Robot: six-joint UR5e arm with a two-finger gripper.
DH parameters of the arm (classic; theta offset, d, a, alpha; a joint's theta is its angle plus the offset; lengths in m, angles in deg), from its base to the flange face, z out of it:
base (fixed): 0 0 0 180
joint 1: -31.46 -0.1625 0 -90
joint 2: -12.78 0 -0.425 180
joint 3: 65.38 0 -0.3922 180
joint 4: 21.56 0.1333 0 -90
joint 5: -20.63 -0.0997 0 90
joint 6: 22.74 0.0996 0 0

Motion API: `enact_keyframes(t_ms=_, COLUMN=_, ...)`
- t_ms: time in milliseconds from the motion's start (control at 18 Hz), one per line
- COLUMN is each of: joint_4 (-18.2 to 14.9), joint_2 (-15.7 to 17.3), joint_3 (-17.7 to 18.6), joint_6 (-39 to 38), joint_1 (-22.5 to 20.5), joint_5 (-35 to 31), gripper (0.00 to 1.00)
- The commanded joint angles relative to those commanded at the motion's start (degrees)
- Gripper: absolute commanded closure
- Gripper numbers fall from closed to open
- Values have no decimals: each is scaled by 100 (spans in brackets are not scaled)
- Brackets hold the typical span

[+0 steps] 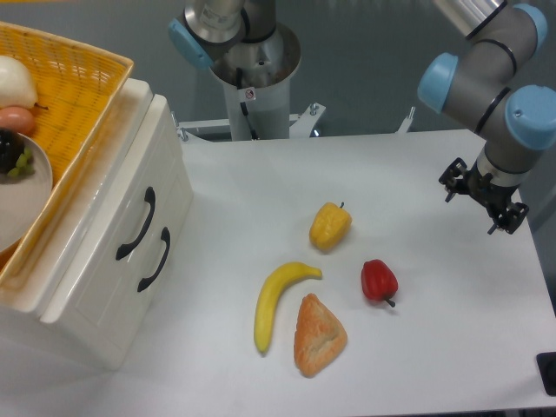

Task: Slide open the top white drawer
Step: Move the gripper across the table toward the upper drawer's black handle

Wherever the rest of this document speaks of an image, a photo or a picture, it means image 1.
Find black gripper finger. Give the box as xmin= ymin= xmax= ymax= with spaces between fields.
xmin=439 ymin=157 xmax=469 ymax=202
xmin=486 ymin=202 xmax=529 ymax=235

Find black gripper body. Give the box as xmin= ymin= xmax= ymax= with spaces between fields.
xmin=463 ymin=167 xmax=520 ymax=216

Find black top drawer handle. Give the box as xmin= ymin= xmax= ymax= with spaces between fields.
xmin=115 ymin=187 xmax=156 ymax=261

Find black drawer handle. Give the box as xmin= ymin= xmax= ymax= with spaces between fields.
xmin=115 ymin=187 xmax=156 ymax=261
xmin=136 ymin=226 xmax=172 ymax=293

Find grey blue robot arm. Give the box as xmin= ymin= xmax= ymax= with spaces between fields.
xmin=168 ymin=1 xmax=555 ymax=233

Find white drawer cabinet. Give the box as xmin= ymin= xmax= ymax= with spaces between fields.
xmin=1 ymin=79 xmax=193 ymax=369

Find red bell pepper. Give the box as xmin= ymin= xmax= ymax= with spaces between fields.
xmin=361 ymin=259 xmax=399 ymax=308

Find yellow bell pepper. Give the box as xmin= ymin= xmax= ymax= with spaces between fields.
xmin=308 ymin=202 xmax=352 ymax=252

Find black object at table edge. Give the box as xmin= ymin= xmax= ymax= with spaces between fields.
xmin=536 ymin=352 xmax=556 ymax=397

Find yellow banana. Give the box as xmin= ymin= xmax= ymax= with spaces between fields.
xmin=254 ymin=261 xmax=322 ymax=355

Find orange bread pastry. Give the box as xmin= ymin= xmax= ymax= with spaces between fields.
xmin=294 ymin=294 xmax=348 ymax=378

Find yellow woven basket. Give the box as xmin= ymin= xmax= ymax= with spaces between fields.
xmin=1 ymin=22 xmax=134 ymax=289

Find white plate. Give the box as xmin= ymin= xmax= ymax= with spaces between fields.
xmin=1 ymin=136 xmax=53 ymax=255

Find dark grapes with stem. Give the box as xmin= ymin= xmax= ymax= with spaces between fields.
xmin=1 ymin=128 xmax=34 ymax=178

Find white pear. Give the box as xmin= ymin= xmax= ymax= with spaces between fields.
xmin=1 ymin=56 xmax=49 ymax=110

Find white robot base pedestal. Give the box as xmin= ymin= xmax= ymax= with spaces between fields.
xmin=211 ymin=23 xmax=301 ymax=141

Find black cable on pedestal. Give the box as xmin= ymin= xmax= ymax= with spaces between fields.
xmin=235 ymin=67 xmax=261 ymax=141

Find black lower drawer handle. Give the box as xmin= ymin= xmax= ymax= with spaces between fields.
xmin=136 ymin=226 xmax=172 ymax=293

